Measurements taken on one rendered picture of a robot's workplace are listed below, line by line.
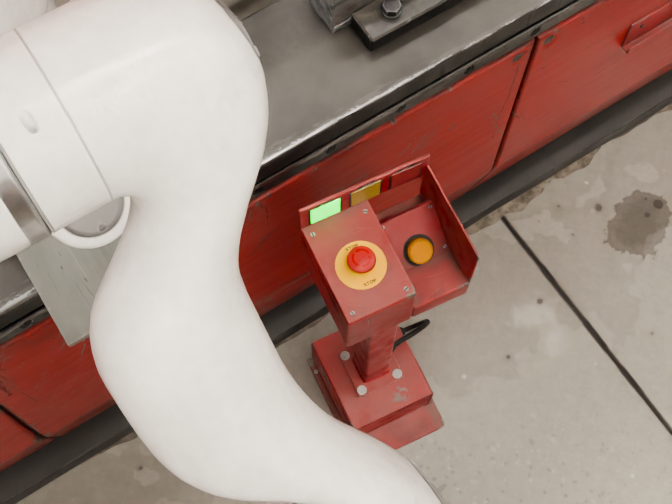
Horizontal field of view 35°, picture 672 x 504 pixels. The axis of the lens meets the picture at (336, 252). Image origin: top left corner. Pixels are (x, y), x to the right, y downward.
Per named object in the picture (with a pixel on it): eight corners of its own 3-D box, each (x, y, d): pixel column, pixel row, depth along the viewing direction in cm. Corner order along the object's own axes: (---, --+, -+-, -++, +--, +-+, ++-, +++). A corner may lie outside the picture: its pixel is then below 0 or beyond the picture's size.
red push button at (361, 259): (354, 284, 147) (354, 276, 143) (341, 260, 148) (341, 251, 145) (380, 273, 147) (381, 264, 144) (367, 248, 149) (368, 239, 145)
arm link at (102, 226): (94, 116, 104) (9, 162, 102) (116, 134, 92) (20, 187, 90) (135, 189, 107) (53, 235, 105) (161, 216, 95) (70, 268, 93)
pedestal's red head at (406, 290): (347, 348, 155) (349, 311, 138) (301, 255, 160) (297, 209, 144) (467, 292, 158) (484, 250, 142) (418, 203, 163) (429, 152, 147)
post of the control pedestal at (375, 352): (364, 383, 209) (375, 297, 158) (352, 359, 210) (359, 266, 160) (389, 371, 210) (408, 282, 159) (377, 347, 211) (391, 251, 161)
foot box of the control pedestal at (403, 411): (358, 468, 215) (359, 458, 203) (306, 360, 223) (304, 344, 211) (445, 426, 218) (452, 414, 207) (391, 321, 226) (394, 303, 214)
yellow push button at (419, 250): (409, 265, 156) (413, 268, 154) (400, 242, 155) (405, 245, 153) (432, 255, 157) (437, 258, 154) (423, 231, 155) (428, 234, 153)
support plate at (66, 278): (69, 348, 121) (67, 345, 120) (-32, 171, 129) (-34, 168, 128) (206, 268, 125) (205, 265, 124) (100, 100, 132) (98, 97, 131)
